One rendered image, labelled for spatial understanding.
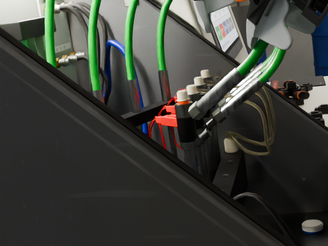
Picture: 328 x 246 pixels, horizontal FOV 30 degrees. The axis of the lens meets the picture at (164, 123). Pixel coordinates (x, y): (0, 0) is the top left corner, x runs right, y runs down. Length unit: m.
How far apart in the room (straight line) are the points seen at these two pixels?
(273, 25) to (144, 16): 0.56
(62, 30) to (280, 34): 0.62
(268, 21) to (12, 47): 0.29
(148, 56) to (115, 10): 0.11
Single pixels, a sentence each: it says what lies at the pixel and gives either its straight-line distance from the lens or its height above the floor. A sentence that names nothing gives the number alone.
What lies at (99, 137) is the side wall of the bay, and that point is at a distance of 0.58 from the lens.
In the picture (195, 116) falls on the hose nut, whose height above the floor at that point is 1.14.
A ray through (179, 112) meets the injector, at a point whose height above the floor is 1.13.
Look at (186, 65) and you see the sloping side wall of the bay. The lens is 1.23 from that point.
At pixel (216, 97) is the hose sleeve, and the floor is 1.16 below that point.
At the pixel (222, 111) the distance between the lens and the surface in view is 0.99.
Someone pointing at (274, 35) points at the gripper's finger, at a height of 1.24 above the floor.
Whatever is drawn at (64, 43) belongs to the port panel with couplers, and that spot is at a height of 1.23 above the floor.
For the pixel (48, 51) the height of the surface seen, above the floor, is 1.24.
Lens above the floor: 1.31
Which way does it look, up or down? 12 degrees down
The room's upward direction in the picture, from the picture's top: 8 degrees counter-clockwise
